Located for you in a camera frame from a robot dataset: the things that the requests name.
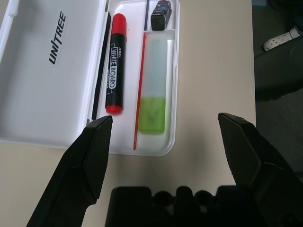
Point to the red-capped black whiteboard marker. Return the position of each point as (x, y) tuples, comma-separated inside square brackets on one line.
[(116, 71)]

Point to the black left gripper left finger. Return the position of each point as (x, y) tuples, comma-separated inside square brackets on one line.
[(78, 165)]

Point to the white clog shoe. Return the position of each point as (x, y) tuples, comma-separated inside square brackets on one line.
[(279, 40)]

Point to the white plastic pencil case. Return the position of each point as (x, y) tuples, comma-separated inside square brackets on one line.
[(47, 94)]

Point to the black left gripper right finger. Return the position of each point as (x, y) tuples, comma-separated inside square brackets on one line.
[(255, 160)]

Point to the small dark eraser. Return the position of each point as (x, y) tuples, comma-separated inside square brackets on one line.
[(161, 19)]

